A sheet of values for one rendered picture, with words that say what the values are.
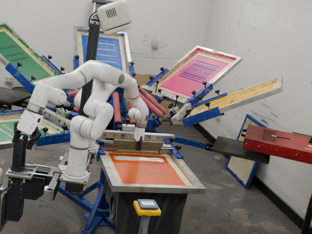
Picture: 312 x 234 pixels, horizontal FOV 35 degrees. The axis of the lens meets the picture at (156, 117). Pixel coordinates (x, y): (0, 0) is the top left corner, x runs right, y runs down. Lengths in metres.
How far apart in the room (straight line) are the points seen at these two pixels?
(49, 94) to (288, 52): 3.80
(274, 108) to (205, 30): 2.54
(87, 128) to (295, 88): 3.37
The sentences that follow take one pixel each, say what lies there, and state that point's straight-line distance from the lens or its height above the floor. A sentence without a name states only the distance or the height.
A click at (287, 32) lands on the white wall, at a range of 5.68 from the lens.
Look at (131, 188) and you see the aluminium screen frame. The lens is 2.89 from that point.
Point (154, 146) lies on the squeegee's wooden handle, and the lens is 3.48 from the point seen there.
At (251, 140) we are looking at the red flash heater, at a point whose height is 1.09.
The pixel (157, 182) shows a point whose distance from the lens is 3.08.
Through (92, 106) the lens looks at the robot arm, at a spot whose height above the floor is 1.51.
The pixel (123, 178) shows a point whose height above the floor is 0.95.
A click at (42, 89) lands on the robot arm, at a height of 1.62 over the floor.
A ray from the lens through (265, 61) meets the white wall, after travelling 6.01.
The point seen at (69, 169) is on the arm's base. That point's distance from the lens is 2.52.
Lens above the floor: 2.16
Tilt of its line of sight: 15 degrees down
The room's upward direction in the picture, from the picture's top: 9 degrees clockwise
